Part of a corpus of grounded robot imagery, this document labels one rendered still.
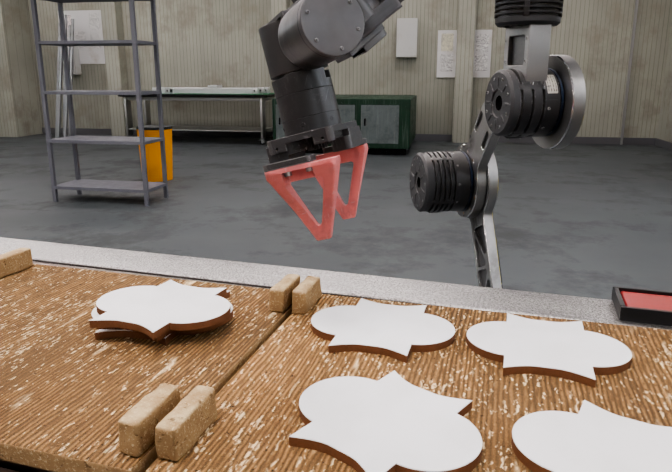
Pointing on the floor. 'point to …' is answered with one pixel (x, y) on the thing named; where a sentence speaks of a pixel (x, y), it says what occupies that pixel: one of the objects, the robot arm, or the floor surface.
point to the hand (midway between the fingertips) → (335, 220)
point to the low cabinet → (372, 121)
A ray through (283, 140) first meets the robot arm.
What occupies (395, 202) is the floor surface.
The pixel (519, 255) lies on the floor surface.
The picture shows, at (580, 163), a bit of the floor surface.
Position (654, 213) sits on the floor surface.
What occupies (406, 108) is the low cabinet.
